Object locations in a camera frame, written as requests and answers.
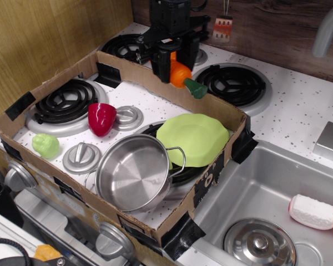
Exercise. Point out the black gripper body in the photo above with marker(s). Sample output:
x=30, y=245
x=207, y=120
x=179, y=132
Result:
x=198, y=27

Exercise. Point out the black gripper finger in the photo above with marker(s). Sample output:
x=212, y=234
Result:
x=189, y=50
x=161, y=59

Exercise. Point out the orange toy carrot green stem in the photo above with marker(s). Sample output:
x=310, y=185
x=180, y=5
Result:
x=181, y=77

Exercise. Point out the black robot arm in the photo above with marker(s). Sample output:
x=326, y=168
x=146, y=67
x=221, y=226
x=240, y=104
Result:
x=172, y=29

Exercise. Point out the light green plastic plate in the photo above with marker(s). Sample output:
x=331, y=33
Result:
x=200, y=137

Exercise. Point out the silver knob back centre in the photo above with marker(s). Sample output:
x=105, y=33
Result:
x=201, y=58

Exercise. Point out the back left stove burner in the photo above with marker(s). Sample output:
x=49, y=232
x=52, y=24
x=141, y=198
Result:
x=137, y=48

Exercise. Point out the hanging silver spatula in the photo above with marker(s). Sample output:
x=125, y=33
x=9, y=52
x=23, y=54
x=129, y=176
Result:
x=223, y=26

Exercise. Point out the back right stove burner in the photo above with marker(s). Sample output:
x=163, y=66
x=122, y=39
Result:
x=242, y=86

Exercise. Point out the front left stove burner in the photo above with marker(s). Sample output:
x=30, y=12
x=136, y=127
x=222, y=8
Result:
x=64, y=112

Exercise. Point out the stainless steel pot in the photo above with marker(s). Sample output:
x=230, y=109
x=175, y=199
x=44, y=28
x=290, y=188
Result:
x=133, y=174

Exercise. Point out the silver knob front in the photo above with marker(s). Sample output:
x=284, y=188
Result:
x=82, y=158

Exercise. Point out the light green toy vegetable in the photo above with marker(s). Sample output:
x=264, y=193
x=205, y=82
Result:
x=47, y=146

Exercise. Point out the grey faucet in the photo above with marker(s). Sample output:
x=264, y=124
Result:
x=323, y=46

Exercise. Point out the steel sink basin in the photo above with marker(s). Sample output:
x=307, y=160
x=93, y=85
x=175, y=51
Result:
x=262, y=187

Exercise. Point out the cardboard fence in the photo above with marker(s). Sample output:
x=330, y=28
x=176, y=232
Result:
x=161, y=234

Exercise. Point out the silver oven knob left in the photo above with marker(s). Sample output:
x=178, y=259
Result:
x=18, y=178

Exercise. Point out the silver oven knob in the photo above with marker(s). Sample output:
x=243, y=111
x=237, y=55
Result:
x=112, y=243
x=18, y=178

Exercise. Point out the silver oven knob right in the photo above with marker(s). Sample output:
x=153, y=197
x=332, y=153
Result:
x=112, y=243

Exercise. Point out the steel pot lid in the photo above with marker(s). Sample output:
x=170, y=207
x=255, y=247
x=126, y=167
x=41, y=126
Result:
x=256, y=241

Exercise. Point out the white red toy food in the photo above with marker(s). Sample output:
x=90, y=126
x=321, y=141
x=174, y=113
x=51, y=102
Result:
x=311, y=212

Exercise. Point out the orange object bottom left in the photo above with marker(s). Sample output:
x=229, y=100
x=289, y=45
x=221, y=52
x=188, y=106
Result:
x=45, y=252

